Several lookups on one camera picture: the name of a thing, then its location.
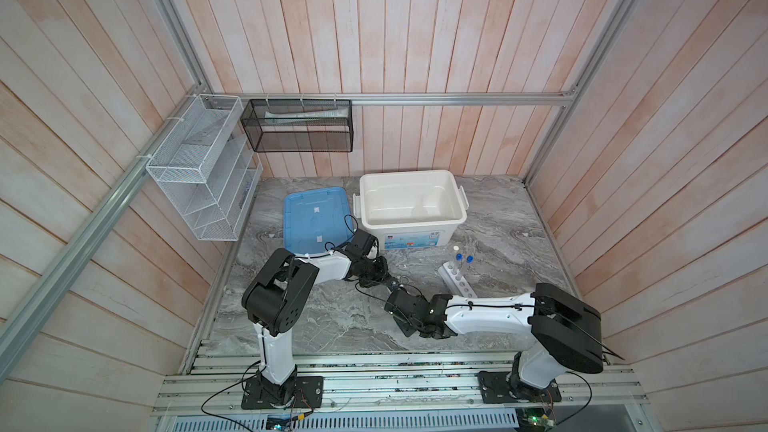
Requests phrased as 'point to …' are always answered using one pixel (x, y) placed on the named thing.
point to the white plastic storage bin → (411, 209)
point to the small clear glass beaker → (419, 211)
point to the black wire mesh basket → (299, 125)
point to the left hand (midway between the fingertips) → (392, 282)
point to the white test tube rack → (458, 283)
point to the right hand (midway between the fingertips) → (404, 311)
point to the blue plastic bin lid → (316, 221)
